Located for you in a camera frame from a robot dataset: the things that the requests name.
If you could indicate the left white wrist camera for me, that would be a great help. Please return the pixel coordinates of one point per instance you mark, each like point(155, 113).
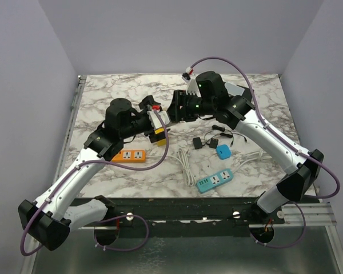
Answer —
point(157, 117)

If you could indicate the orange power strip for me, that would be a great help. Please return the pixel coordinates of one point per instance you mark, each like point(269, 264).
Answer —
point(130, 156)

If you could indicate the grey rectangular box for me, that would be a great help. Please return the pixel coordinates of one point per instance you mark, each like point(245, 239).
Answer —
point(234, 90)

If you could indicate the black mat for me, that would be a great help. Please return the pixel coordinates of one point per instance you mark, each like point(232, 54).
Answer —
point(247, 97)

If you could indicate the teal power strip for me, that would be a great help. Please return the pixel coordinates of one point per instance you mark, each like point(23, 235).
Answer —
point(215, 180)

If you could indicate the yellow cube socket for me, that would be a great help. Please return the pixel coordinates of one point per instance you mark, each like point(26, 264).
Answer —
point(160, 137)

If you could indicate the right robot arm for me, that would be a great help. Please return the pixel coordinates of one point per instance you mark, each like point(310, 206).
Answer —
point(299, 164)

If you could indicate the aluminium frame rail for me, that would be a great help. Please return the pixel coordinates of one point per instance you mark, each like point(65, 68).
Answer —
point(313, 215)

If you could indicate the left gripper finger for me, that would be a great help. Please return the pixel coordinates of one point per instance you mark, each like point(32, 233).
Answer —
point(148, 102)
point(152, 137)

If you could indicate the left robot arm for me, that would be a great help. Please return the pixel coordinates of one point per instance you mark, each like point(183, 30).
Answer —
point(50, 217)

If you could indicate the black power adapter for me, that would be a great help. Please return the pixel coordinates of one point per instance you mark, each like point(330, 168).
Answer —
point(197, 143)

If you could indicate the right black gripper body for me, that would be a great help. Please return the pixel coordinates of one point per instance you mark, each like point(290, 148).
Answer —
point(198, 106)

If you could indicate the black plug adapter with cable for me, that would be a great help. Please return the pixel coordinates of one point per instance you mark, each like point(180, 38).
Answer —
point(212, 142)

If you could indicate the blue flat charger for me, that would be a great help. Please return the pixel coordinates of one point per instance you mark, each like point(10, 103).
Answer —
point(223, 151)

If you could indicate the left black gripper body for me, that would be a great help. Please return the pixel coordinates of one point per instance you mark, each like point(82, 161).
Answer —
point(140, 124)

